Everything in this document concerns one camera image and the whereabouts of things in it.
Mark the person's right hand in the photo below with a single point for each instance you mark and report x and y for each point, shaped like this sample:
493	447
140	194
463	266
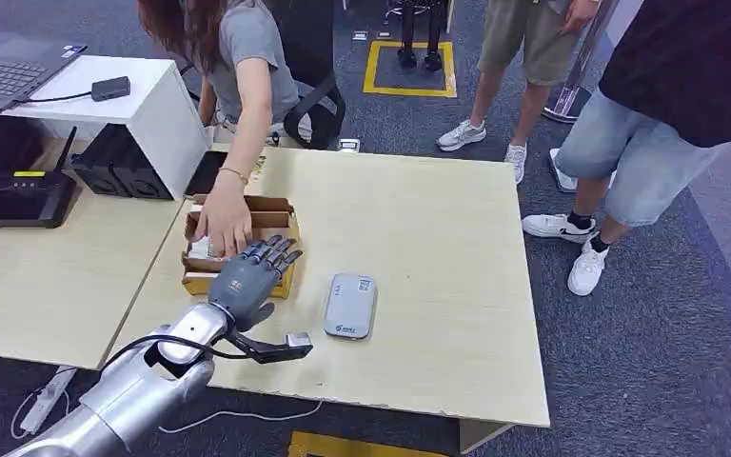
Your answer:
223	217

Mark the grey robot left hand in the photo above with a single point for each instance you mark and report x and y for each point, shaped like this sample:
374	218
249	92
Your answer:
246	284

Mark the wooden card box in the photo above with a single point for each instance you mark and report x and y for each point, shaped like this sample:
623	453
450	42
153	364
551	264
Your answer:
277	217

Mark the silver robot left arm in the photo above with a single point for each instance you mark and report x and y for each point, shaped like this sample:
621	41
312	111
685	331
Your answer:
145	378

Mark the white card stack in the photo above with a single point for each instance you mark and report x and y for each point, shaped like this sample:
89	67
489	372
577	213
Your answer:
200	249

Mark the black speaker box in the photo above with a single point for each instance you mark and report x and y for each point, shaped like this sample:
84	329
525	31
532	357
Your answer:
119	167

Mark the white desk riser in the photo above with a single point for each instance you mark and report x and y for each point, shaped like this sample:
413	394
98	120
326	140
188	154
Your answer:
154	107

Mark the small white floor box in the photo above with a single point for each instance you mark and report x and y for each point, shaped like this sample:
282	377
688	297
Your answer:
348	146

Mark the black office chair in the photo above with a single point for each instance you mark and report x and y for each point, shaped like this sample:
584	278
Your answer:
321	94

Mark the black power adapter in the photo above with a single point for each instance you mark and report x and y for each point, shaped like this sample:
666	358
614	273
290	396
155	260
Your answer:
111	89

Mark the seated person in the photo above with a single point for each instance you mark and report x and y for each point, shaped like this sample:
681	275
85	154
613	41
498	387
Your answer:
252	44

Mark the yellow floor tape strip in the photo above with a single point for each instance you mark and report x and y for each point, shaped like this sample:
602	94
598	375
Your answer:
340	446

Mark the black router with antenna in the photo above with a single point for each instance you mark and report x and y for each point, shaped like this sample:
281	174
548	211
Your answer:
25	200

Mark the yellow floor tape square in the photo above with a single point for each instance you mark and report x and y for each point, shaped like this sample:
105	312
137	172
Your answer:
369	66

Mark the white power strip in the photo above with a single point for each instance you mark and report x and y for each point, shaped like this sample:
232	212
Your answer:
47	400

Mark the black robot legs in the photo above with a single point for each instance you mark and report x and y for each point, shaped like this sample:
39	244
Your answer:
417	53

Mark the grey laptop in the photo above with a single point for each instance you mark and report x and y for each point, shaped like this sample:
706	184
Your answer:
6	66

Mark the grey kiosk stand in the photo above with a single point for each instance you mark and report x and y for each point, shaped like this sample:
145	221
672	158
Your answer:
562	180

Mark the standing person in shorts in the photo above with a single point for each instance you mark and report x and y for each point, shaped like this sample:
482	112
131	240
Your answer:
523	38

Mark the chrome pole with base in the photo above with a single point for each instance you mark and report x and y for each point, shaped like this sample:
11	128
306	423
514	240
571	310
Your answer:
564	104

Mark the person in denim shorts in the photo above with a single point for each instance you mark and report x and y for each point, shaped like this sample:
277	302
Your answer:
674	69

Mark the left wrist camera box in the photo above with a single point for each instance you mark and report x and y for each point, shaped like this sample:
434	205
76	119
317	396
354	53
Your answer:
277	348

